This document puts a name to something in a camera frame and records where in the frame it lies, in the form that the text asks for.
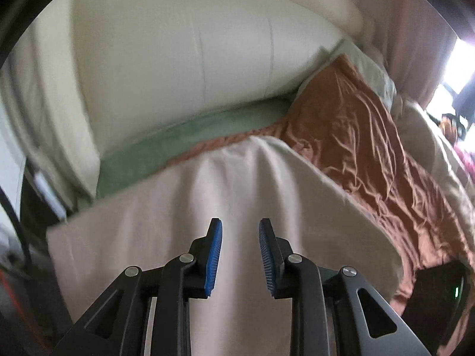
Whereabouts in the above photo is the beige jacket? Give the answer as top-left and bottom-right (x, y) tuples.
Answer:
(47, 137), (403, 355)

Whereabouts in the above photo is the pink cloth on sill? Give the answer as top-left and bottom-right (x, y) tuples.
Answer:
(457, 149), (475, 176)

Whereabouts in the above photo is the beige duvet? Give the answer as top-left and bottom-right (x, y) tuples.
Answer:
(390, 95), (474, 233)

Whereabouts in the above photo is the stuffed toy on sill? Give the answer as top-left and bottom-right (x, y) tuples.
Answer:
(439, 113), (473, 145)

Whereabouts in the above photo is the green mattress sheet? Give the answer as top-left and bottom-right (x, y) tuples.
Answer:
(96, 94), (294, 199)

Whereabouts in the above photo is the brown bed sheet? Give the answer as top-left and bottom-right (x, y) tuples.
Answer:
(169, 55), (474, 313)

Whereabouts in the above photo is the left pink curtain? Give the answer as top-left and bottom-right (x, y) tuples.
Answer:
(359, 0), (457, 109)

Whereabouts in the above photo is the light green pillow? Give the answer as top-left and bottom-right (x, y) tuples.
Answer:
(296, 39), (396, 111)

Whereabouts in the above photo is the cream padded headboard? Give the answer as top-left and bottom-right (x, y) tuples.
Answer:
(1, 0), (374, 205)

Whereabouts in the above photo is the black cable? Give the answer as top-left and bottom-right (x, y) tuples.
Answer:
(0, 186), (32, 268)

